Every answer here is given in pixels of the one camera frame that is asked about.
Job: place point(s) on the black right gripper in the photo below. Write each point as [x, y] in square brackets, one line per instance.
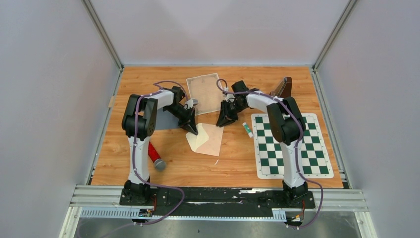
[226, 117]

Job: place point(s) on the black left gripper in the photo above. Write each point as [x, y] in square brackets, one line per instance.
[189, 125]

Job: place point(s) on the cream pink envelope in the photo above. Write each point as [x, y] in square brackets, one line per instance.
[208, 141]

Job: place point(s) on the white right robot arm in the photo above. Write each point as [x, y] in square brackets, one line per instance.
[286, 124]

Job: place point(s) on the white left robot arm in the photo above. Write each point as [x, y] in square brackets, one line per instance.
[139, 123]

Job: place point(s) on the grey envelope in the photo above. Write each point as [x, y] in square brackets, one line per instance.
[166, 120]

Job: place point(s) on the green white glue stick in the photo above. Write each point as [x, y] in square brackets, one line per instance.
[248, 130]

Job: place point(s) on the red microphone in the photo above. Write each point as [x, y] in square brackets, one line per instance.
[158, 162]

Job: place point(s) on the green white chessboard mat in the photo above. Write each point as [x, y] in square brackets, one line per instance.
[269, 159]

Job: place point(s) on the wooden metronome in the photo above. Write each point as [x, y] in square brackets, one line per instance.
[283, 89]

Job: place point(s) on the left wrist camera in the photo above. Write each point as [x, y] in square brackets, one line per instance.
[191, 103]

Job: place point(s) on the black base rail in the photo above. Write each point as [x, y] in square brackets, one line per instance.
[217, 202]

